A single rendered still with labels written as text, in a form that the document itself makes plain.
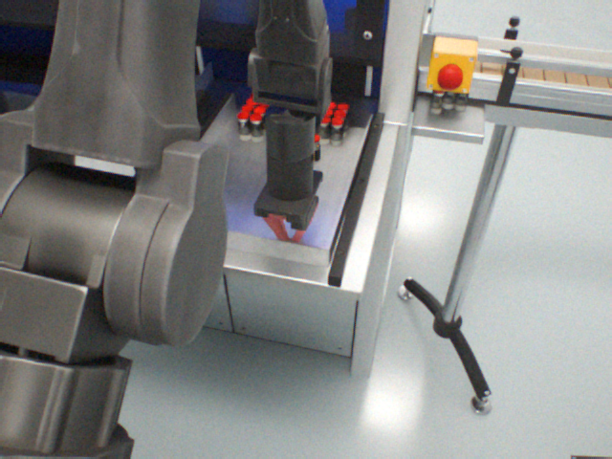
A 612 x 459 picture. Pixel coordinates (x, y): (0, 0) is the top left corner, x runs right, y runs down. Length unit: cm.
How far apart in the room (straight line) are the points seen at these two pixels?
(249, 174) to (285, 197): 24
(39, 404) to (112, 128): 11
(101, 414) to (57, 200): 10
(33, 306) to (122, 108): 9
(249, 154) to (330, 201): 18
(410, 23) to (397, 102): 14
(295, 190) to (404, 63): 38
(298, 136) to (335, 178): 27
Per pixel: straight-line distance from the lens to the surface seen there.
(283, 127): 61
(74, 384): 24
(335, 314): 144
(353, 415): 160
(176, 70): 26
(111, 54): 25
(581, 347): 191
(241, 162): 91
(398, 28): 93
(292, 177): 64
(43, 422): 24
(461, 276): 148
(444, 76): 92
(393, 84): 97
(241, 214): 81
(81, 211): 26
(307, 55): 55
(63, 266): 26
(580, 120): 115
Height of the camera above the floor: 143
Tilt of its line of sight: 45 degrees down
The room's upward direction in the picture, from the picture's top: straight up
